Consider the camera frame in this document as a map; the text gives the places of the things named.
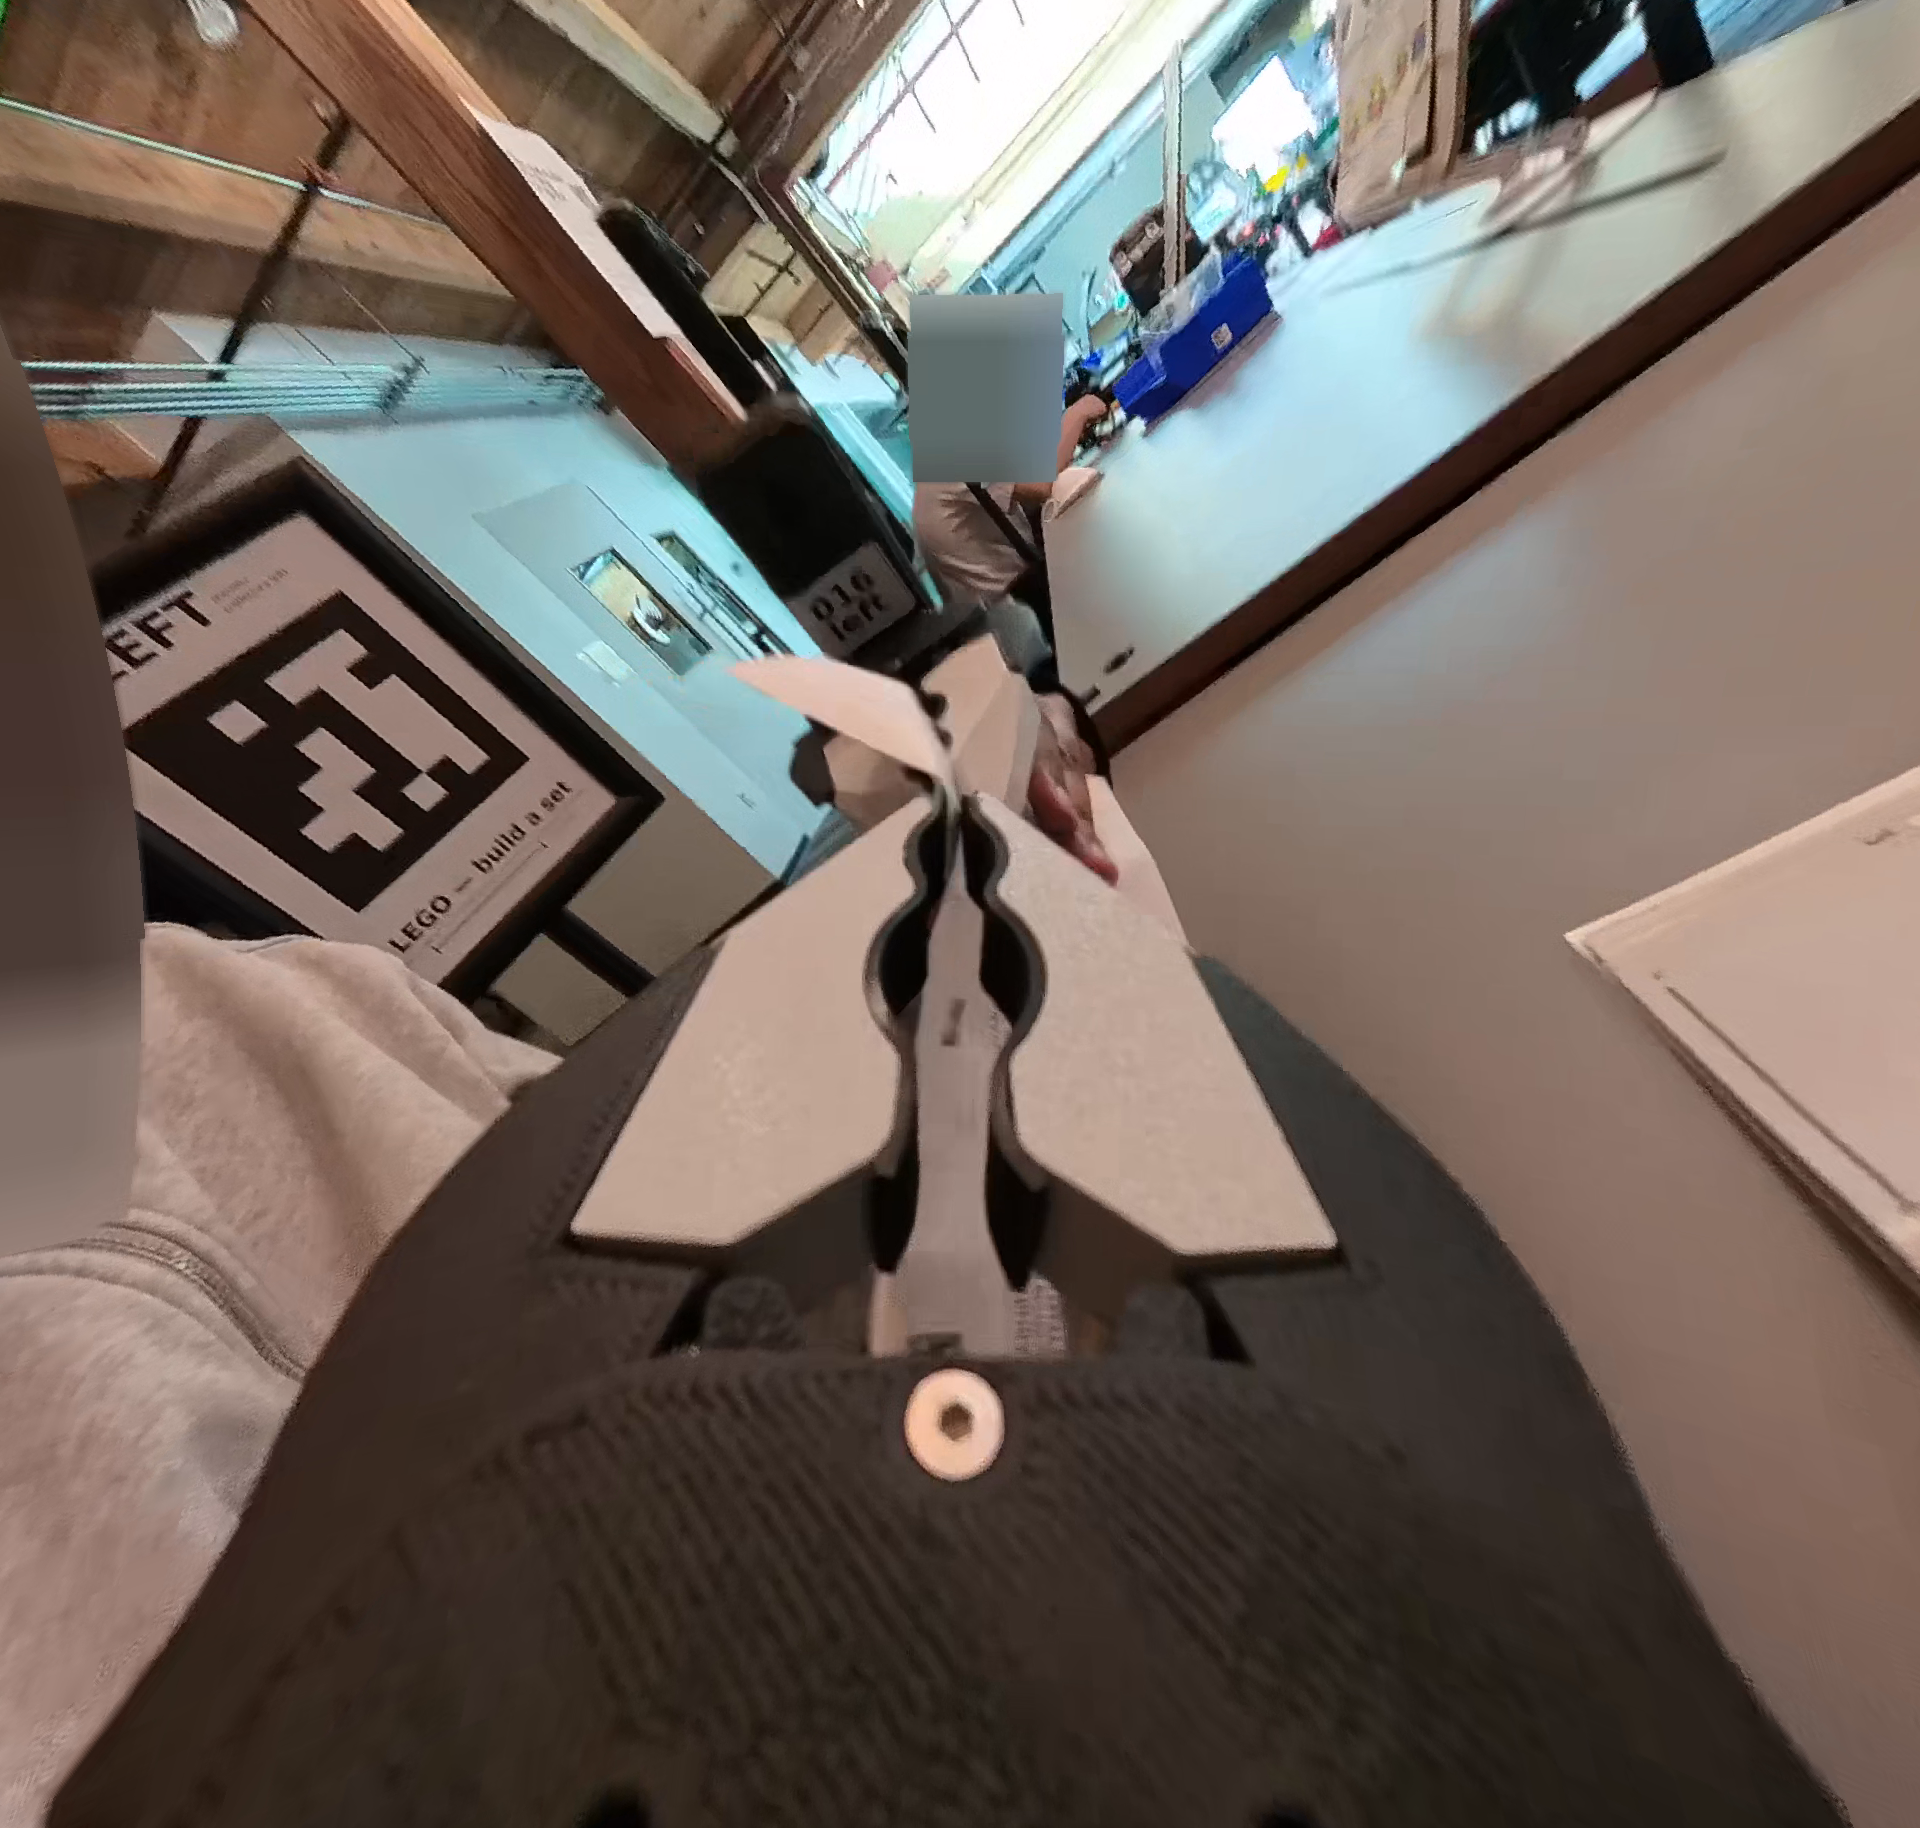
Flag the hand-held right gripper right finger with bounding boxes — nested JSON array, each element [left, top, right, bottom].
[[961, 790, 1340, 1335]]

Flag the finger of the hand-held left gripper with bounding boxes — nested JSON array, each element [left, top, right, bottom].
[[816, 725, 942, 828], [915, 639, 1052, 817]]

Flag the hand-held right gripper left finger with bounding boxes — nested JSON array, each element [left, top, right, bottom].
[[567, 790, 962, 1320]]

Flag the white paper parts bag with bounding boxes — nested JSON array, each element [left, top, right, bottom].
[[726, 656, 1202, 1357]]

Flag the person's left hand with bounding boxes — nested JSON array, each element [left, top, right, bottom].
[[1026, 687, 1123, 884]]

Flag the grey door with window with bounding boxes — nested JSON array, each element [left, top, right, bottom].
[[471, 482, 814, 685]]

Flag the white paper notice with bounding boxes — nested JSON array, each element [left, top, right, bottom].
[[469, 109, 694, 346]]

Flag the blue storage bin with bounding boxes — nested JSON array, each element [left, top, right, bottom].
[[1110, 255, 1280, 430]]

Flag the framed black white marker sign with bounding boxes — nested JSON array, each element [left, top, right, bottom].
[[90, 454, 668, 989]]

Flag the metal conduit pipes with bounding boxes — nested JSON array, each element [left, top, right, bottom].
[[21, 355, 605, 421]]

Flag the wooden pillar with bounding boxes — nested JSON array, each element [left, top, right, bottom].
[[157, 0, 753, 465]]

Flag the white flat box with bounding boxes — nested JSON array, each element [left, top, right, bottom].
[[1564, 763, 1920, 1304]]

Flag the beige panel on silver stand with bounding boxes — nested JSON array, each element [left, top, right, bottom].
[[1332, 0, 1595, 231]]

